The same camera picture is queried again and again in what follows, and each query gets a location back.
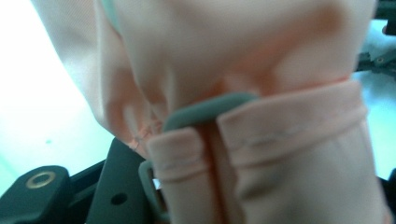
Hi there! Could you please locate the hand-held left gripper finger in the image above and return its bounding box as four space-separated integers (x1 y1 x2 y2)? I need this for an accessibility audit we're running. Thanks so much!
85 136 157 224

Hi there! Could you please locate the pink glove with red label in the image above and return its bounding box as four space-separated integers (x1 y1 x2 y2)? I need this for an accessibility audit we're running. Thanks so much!
31 0 395 224

